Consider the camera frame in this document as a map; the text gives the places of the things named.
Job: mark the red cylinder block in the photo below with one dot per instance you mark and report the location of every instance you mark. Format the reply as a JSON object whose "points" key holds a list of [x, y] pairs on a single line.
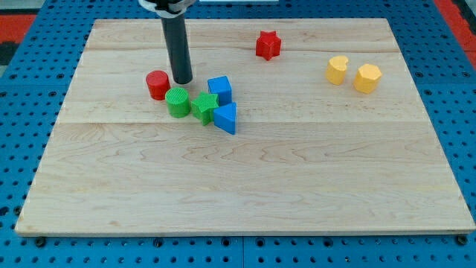
{"points": [[158, 84]]}

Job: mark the blue triangle block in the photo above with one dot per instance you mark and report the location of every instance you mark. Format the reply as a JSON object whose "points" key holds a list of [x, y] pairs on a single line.
{"points": [[224, 117]]}

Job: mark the green star block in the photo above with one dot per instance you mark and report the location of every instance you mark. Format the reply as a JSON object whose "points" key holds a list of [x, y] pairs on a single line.
{"points": [[203, 106]]}

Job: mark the blue cube block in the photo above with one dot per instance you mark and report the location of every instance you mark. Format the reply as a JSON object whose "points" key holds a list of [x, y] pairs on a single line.
{"points": [[222, 87]]}

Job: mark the green cylinder block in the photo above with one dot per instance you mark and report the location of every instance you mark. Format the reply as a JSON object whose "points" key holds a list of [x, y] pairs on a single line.
{"points": [[178, 102]]}

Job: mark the light wooden board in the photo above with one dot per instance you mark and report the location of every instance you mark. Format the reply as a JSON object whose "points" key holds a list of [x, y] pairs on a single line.
{"points": [[308, 158]]}

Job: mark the red star block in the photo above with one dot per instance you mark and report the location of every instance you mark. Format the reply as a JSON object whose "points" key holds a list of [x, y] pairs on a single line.
{"points": [[268, 45]]}

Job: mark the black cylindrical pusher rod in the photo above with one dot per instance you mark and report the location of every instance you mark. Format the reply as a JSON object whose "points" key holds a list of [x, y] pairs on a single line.
{"points": [[175, 35]]}

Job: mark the yellow hexagon block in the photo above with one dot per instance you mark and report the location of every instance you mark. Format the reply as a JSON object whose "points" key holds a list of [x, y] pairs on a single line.
{"points": [[367, 78]]}

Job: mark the white rod mount collar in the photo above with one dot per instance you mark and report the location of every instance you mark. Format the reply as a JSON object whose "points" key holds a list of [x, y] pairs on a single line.
{"points": [[167, 9]]}

